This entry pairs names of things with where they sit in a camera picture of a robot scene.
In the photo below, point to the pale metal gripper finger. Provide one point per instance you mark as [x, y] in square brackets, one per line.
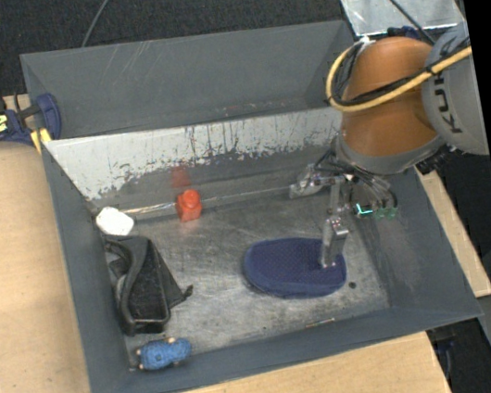
[341, 240]
[327, 249]

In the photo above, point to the dark blue oval cloth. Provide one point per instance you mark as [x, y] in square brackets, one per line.
[286, 268]

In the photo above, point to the grey metal bin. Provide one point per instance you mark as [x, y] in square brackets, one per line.
[219, 261]

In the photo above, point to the small red toy bottle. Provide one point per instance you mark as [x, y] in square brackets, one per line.
[189, 205]

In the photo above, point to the blue toy animal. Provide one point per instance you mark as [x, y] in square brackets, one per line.
[162, 353]

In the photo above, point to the white rounded block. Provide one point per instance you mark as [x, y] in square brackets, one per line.
[114, 221]

